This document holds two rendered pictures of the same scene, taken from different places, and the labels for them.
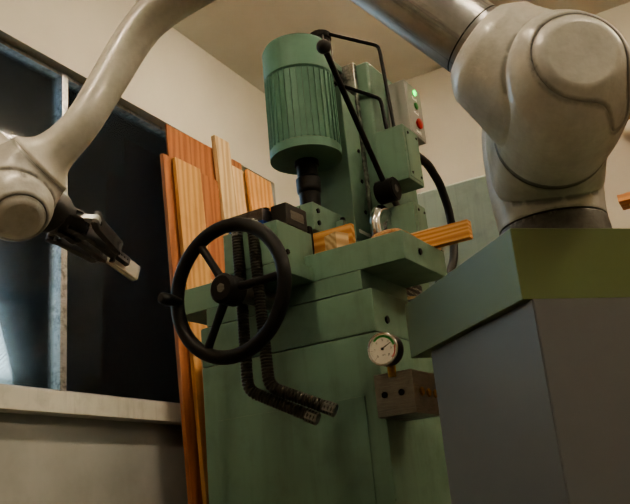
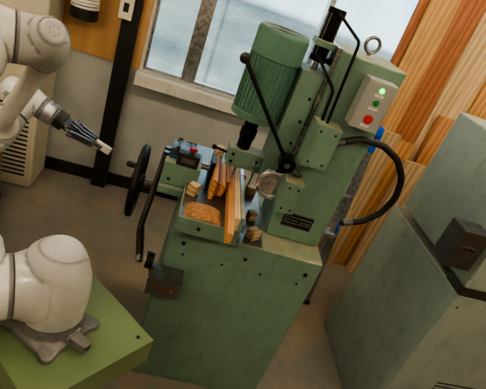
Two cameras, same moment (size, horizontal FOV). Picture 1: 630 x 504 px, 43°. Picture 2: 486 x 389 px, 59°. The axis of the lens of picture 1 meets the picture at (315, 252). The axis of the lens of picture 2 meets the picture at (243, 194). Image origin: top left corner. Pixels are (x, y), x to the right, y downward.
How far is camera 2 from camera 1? 192 cm
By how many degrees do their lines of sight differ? 65
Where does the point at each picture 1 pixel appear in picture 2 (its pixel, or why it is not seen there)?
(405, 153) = (307, 147)
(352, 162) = (285, 130)
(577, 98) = not seen: outside the picture
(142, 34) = (25, 82)
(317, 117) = (249, 98)
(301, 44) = (263, 38)
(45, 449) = (262, 136)
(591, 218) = (24, 329)
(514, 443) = not seen: outside the picture
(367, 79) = (337, 69)
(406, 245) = (180, 224)
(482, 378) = not seen: hidden behind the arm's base
